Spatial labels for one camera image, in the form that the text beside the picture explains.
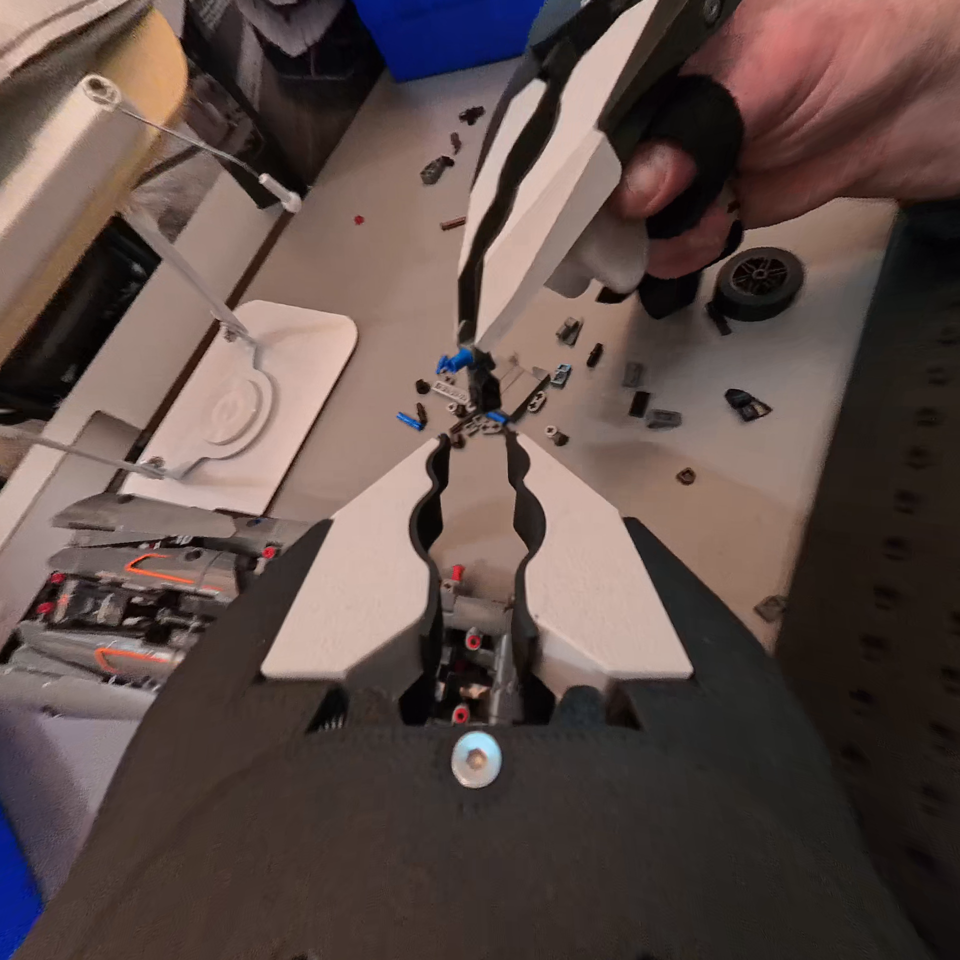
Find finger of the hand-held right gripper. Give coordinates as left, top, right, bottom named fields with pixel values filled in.
left=456, top=77, right=562, bottom=340
left=472, top=0, right=661, bottom=352

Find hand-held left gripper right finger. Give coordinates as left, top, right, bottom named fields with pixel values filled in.
left=504, top=433, right=695, bottom=697

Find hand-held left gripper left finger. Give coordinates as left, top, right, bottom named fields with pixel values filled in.
left=261, top=433, right=451, bottom=687

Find lego car model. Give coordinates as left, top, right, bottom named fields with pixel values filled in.
left=0, top=491, right=541, bottom=727

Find black lego connector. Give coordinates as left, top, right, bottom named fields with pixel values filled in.
left=466, top=348, right=502, bottom=410

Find scattered loose lego pieces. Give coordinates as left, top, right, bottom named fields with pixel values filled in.
left=352, top=105, right=789, bottom=624

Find lego set box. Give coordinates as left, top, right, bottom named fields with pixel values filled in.
left=180, top=0, right=384, bottom=211

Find black lego tyre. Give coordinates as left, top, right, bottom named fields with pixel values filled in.
left=712, top=247, right=807, bottom=324

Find lego instruction booklet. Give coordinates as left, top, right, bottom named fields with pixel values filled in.
left=0, top=0, right=151, bottom=76

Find person's right hand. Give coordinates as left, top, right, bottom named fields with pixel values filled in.
left=611, top=0, right=960, bottom=280

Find white book stand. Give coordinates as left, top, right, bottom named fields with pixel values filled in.
left=0, top=75, right=360, bottom=519

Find black perforated board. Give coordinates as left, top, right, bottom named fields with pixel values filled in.
left=776, top=202, right=960, bottom=960

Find thin wire with white tip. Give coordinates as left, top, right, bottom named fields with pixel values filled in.
left=86, top=78, right=303, bottom=215

